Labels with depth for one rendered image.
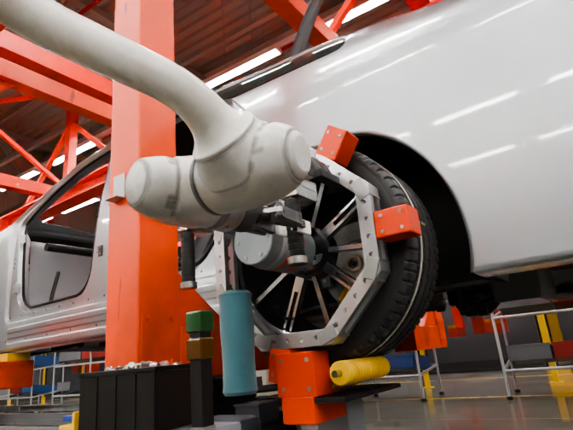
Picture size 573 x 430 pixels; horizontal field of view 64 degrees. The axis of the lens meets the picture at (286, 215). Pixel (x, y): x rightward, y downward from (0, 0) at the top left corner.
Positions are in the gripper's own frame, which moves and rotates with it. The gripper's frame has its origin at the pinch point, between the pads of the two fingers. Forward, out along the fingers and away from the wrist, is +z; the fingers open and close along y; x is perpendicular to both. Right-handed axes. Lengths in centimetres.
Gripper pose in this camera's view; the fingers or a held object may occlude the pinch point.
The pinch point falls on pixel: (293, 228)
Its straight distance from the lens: 100.3
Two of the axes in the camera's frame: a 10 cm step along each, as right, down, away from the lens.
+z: 5.8, 1.9, 7.9
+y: 8.1, -2.4, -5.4
